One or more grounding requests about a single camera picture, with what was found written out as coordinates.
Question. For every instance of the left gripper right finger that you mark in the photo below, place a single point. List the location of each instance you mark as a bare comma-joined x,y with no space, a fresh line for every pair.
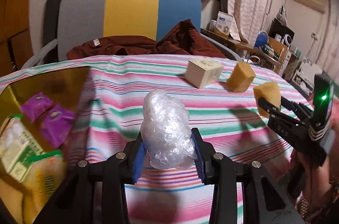
207,167

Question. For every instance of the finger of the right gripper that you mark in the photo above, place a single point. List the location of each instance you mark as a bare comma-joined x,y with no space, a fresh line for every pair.
300,110
267,109

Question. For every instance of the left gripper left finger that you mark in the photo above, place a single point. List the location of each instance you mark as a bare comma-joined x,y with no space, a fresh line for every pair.
135,157

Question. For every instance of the yellow sponge block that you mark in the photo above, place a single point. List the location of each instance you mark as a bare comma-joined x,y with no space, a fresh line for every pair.
269,91
241,77

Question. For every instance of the clear plastic bag bundle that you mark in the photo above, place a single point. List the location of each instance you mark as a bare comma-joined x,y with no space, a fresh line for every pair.
166,133
10,132

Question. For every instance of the purple snack packets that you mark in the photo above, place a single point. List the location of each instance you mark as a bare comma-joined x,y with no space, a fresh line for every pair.
53,120

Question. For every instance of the yellow green cracker pack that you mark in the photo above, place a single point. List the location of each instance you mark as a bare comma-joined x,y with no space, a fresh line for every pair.
46,172

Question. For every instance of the gold metal tin box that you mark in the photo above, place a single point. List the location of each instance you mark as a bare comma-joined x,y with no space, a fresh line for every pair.
64,86

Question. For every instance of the green white small carton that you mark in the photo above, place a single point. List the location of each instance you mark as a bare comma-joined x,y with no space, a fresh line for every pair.
16,159

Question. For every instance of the person's right hand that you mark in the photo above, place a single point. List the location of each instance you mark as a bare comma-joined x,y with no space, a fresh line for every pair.
318,191

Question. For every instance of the upright yellow sponge block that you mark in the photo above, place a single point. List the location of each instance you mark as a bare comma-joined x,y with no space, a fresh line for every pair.
241,77

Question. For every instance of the striped pink green bedspread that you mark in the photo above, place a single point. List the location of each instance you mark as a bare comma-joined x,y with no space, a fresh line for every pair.
228,120

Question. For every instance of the wooden side desk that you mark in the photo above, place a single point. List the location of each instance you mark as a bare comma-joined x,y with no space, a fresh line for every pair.
238,46

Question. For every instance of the cream cardboard box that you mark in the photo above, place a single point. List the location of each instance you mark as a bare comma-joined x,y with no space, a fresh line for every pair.
203,72

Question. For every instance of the white blue medicine box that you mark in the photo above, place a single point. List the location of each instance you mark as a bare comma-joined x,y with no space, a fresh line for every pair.
223,24

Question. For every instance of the dark red garment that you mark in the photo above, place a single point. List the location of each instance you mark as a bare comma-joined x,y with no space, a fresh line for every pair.
183,39

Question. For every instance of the grey yellow blue headboard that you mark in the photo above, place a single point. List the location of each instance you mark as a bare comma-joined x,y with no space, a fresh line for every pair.
83,20

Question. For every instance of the wooden wardrobe doors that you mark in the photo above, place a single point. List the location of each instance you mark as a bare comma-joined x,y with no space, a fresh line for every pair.
16,45

